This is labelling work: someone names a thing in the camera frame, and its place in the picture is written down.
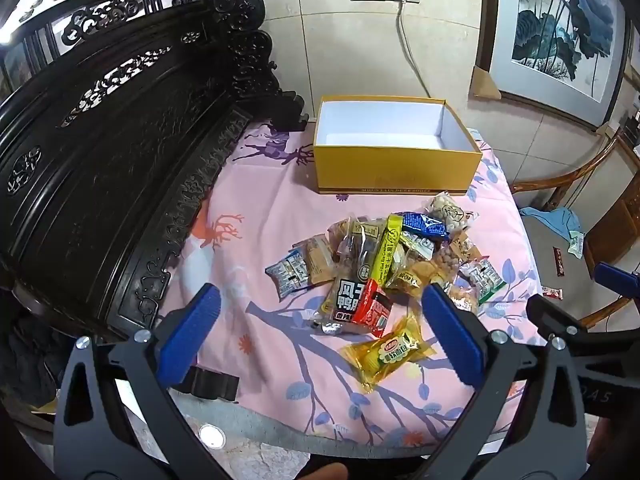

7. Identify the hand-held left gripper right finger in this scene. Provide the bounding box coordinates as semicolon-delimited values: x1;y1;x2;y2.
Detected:
420;282;588;480

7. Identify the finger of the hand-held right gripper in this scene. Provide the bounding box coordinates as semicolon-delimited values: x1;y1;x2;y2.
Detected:
595;261;640;306
526;294;640;361

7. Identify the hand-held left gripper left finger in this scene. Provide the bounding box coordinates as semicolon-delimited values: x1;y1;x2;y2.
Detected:
52;283;222;480

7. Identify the yellow clear snack packet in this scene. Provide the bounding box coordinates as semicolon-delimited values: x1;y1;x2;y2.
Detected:
341;316;441;393

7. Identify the blue snack packet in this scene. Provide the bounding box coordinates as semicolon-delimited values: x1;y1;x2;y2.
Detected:
400;211;451;241

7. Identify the pile of snack packets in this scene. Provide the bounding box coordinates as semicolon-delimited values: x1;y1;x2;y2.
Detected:
264;191;508;338

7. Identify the yellow cardboard box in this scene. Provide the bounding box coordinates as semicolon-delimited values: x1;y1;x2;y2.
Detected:
312;95;483;195

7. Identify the person's left hand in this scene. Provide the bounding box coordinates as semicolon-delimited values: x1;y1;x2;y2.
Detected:
300;462;349;480

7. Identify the wooden chair with grey seat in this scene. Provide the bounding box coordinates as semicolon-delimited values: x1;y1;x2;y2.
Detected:
510;130;640;333

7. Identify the light blue cloth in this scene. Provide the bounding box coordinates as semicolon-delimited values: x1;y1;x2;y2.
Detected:
520;206;583;241

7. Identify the round silver disc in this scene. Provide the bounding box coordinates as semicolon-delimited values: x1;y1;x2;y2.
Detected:
198;422;227;448

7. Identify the pink printed cloth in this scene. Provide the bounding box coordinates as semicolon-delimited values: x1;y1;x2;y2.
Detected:
165;120;543;448

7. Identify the dark cloth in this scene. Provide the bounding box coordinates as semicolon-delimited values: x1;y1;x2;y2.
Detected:
0;305;76;411

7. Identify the dark carved wooden bench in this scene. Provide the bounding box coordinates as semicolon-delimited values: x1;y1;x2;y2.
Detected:
0;0;308;411

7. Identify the framed lotus painting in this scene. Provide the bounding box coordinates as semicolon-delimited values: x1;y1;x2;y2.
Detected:
467;0;632;133

